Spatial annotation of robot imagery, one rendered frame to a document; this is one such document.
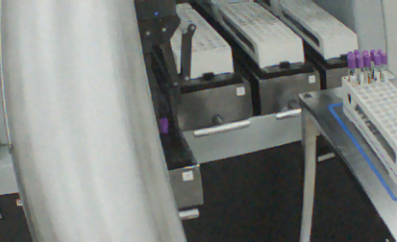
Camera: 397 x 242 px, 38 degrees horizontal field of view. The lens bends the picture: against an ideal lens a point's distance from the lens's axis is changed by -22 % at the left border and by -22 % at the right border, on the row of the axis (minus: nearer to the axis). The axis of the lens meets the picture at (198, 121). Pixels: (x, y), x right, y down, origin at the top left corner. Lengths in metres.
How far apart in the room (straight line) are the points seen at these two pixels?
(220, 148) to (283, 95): 0.15
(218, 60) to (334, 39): 0.26
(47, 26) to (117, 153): 0.08
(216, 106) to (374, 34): 0.45
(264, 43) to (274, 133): 0.17
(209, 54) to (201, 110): 0.10
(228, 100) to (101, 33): 0.94
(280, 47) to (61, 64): 1.00
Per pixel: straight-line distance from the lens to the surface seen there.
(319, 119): 1.11
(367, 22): 1.46
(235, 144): 1.32
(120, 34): 0.36
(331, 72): 1.34
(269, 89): 1.30
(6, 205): 1.34
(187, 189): 1.05
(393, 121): 0.98
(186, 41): 1.09
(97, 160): 0.34
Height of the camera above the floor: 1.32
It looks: 26 degrees down
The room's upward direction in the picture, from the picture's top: 6 degrees counter-clockwise
